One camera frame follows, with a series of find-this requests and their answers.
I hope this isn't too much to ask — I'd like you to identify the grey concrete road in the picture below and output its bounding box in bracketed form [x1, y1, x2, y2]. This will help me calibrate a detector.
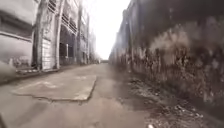
[0, 62, 224, 128]

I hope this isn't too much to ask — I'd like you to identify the strip of rubble and dirt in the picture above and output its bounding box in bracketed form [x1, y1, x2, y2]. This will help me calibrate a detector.
[123, 75, 224, 128]

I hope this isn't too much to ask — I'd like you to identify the grey concrete building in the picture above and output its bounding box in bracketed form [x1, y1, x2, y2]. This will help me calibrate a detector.
[0, 0, 101, 73]

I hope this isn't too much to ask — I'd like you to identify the dark stained high wall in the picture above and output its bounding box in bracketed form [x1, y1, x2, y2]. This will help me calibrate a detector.
[108, 0, 224, 116]

